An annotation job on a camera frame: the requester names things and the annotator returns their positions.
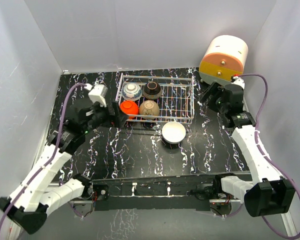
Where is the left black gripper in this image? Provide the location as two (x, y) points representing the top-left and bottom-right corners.
(83, 98), (129, 134)

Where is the orange bowl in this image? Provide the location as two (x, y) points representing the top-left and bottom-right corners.
(119, 100), (139, 120)

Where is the blue floral white bowl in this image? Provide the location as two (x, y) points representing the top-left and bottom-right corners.
(122, 83), (142, 101)

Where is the black glossy bowl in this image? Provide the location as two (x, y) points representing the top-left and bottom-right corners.
(139, 100), (160, 120)

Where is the brown bowl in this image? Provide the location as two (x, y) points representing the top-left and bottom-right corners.
(142, 81), (163, 100)

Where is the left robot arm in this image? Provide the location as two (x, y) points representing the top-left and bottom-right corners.
(0, 98), (128, 235)

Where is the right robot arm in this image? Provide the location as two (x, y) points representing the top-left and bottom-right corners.
(201, 78), (296, 217)

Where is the pastel round drawer cabinet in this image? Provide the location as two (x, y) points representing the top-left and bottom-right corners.
(198, 35), (249, 86)

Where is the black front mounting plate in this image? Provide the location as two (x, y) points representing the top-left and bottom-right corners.
(92, 181), (243, 212)

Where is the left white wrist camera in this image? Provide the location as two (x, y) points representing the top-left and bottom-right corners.
(84, 83), (108, 108)

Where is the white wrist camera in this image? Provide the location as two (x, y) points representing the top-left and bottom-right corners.
(231, 74), (245, 90)
(84, 83), (108, 108)

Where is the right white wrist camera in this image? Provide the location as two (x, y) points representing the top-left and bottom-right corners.
(231, 74), (245, 90)

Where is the white wire dish rack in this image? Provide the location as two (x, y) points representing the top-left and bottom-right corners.
(115, 74), (195, 125)

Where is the aluminium frame rail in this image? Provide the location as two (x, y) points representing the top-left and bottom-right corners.
(14, 82), (300, 240)

